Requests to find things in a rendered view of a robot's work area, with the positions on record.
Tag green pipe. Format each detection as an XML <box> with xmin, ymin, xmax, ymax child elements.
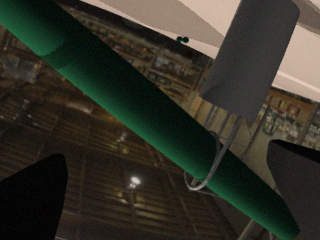
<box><xmin>0</xmin><ymin>0</ymin><xmax>301</xmax><ymax>240</ymax></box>

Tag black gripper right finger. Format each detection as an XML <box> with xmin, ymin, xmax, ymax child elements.
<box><xmin>267</xmin><ymin>140</ymin><xmax>320</xmax><ymax>240</ymax></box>

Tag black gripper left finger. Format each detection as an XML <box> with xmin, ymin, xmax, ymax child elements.
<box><xmin>0</xmin><ymin>153</ymin><xmax>68</xmax><ymax>240</ymax></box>

